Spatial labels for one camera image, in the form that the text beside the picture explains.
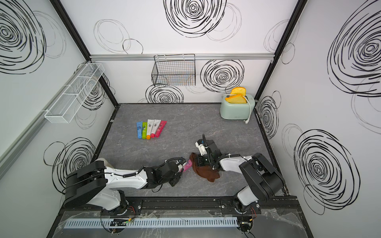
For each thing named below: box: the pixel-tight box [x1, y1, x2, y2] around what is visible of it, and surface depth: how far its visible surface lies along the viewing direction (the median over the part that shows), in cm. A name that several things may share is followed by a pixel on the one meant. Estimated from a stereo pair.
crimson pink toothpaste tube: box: [154, 119, 168, 138], surface depth 105 cm
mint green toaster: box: [219, 93, 256, 120], surface depth 103 cm
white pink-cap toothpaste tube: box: [150, 119, 162, 139], surface depth 104 cm
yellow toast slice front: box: [225, 94, 248, 104], surface depth 99 cm
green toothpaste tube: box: [141, 121, 148, 140], surface depth 104 cm
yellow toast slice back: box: [230, 86, 247, 96], surface depth 101 cm
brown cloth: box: [189, 152, 220, 182], surface depth 84 cm
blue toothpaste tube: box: [136, 120, 143, 139], surface depth 104 cm
